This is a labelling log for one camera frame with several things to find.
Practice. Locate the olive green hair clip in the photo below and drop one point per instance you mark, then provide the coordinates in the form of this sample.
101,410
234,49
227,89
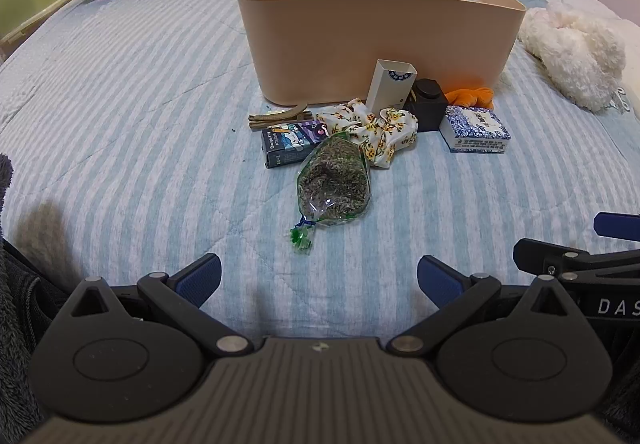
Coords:
280,117

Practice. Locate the blue white patterned box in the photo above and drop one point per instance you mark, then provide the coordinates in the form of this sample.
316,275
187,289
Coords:
475,129

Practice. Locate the clear bag of dried herbs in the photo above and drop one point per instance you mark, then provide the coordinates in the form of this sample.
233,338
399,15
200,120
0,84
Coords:
334,179

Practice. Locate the orange plush toy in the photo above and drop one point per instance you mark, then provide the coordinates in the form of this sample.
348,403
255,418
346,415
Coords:
470,97

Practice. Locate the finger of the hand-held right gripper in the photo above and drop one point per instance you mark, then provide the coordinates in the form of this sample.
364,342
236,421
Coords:
617,225
555,258

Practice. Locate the tall white open box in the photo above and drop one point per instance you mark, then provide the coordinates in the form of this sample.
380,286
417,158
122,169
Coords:
390,84

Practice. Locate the white fluffy plush toy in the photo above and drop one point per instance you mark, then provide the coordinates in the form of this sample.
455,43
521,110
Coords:
575,54

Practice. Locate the black cube box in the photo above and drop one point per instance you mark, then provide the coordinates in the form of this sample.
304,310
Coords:
427,107

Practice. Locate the blue striped bed quilt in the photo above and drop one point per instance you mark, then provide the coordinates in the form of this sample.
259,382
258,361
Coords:
125,124

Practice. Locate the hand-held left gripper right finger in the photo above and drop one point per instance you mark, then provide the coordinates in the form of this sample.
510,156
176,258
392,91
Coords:
441,280

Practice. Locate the grey fleece clothing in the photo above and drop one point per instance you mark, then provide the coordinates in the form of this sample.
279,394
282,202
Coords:
22,304

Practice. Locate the yellow floral fabric scrunchie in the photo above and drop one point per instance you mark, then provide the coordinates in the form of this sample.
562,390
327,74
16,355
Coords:
380,129

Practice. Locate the beige plastic storage bin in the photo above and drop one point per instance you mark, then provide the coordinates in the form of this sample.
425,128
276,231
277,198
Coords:
360,24

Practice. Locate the dark blue cartoon carton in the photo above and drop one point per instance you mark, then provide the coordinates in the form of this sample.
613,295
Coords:
289,144

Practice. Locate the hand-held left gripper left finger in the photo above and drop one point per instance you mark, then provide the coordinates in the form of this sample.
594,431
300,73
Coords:
199,278

